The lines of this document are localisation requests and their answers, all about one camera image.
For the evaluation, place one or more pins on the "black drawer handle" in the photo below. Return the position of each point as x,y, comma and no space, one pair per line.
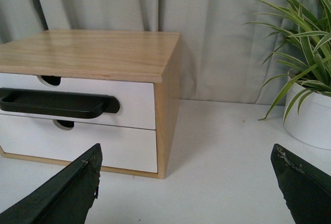
65,104

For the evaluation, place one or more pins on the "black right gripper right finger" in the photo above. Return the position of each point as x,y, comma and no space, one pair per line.
305,188

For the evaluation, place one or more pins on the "green spider plant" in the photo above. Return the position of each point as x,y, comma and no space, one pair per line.
310,33

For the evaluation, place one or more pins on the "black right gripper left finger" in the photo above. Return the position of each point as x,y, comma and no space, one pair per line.
64,198

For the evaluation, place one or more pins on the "white plant pot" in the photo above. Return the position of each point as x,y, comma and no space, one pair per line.
307,116

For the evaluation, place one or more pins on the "white drawer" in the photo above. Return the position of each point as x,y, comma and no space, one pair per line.
125,148
137,105

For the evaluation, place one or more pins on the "grey curtain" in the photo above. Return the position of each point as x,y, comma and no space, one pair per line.
227,47

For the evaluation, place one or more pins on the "wooden drawer cabinet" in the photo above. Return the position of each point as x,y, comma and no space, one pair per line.
131,56

